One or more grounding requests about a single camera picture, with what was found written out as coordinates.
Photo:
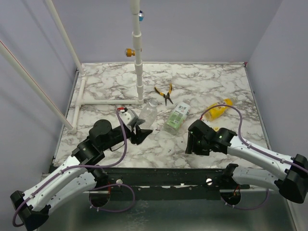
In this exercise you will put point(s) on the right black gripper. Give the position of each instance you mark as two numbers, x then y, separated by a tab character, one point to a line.
190	141

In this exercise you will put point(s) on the green label bottle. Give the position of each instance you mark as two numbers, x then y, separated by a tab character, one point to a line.
177	117

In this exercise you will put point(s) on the clear plastic bottle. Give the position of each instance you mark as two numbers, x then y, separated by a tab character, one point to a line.
148	114

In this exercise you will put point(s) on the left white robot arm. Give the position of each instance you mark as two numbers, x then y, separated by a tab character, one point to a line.
79	172

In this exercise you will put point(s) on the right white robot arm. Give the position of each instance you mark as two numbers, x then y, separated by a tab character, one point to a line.
285	174

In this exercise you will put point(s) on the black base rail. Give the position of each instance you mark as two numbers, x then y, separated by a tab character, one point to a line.
152	184

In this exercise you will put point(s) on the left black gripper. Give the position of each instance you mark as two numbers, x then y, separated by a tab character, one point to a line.
140	134

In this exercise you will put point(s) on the yellow drink bottle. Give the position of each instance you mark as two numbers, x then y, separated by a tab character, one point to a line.
216	112

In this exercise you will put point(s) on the white pvc pipe frame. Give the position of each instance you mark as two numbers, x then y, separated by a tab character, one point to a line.
136	38

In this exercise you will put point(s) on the left diagonal white pipe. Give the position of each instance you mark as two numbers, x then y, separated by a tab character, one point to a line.
15	64

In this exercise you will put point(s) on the blue cap on pipe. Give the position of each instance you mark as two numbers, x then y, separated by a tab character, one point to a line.
141	16

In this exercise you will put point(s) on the yellow cap on pipe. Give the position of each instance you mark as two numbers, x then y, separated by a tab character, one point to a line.
129	52

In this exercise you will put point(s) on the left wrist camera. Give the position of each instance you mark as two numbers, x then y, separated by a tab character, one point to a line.
129	117

